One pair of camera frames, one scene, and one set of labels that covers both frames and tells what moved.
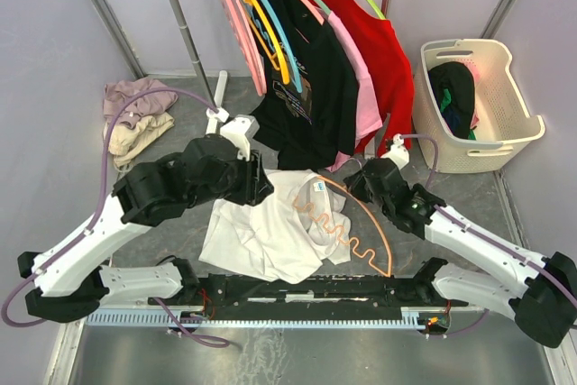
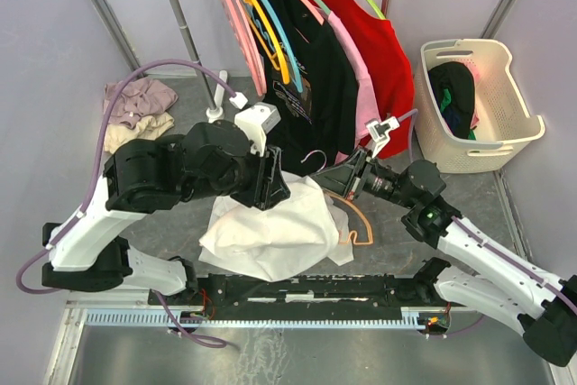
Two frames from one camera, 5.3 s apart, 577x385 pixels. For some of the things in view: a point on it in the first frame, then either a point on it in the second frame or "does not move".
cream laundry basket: x=504 y=123 does not move
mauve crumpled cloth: x=149 y=103 does not move
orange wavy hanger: x=379 y=270 -> x=357 y=242
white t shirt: x=288 y=234 does not move
